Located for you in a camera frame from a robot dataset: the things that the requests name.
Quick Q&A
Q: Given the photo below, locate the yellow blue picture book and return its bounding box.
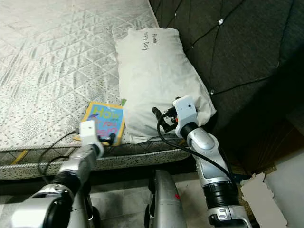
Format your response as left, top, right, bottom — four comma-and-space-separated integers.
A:
75, 101, 125, 143

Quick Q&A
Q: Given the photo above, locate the white pillow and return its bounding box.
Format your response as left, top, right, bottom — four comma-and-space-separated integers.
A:
113, 26, 217, 143

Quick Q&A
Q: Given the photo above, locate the silver right robot leg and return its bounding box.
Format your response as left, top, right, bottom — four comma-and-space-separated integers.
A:
144, 169, 191, 228

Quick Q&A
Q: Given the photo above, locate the white quilted mattress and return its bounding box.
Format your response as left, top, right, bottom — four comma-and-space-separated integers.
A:
0, 0, 190, 181

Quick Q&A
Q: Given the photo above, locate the dark tufted headboard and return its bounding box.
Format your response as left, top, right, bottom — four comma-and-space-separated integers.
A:
150, 0, 304, 176

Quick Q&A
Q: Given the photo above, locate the white scalloped cardboard sheet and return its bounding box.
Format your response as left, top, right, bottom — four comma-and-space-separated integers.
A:
240, 173, 290, 228

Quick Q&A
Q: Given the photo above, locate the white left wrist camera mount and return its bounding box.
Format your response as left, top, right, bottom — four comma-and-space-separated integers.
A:
80, 120, 105, 145

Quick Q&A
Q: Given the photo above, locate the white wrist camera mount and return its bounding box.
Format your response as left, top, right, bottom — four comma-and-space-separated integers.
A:
80, 120, 105, 145
173, 96, 199, 138

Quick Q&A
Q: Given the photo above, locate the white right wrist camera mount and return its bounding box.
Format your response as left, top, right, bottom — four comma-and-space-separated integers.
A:
173, 96, 199, 138

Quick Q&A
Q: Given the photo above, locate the short black left arm cable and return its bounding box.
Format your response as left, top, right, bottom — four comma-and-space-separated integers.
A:
45, 152, 72, 171

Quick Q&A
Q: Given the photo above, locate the long black left arm cable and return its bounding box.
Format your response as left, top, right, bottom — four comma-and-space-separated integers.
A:
37, 131, 80, 179

